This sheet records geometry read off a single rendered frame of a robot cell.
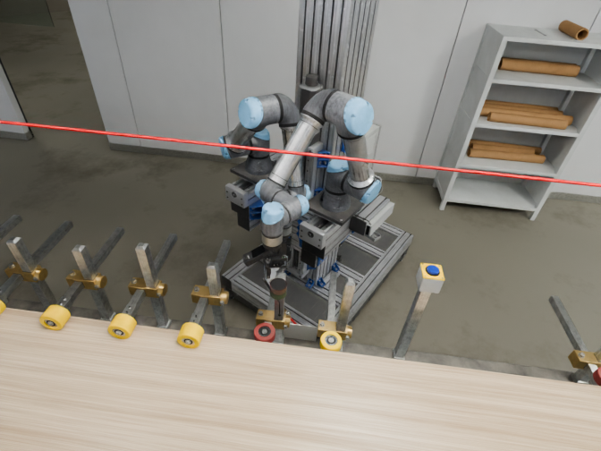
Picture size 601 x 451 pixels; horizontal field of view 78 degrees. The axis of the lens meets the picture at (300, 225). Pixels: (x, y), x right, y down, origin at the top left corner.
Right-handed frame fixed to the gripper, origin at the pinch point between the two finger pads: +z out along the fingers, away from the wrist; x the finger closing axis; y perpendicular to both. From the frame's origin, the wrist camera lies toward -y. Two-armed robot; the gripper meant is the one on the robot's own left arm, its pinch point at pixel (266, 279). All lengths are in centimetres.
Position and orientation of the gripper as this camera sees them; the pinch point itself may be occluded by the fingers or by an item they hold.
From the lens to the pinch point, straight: 149.6
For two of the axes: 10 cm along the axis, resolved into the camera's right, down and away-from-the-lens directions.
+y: 9.7, -1.1, 2.2
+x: -2.4, -6.3, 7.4
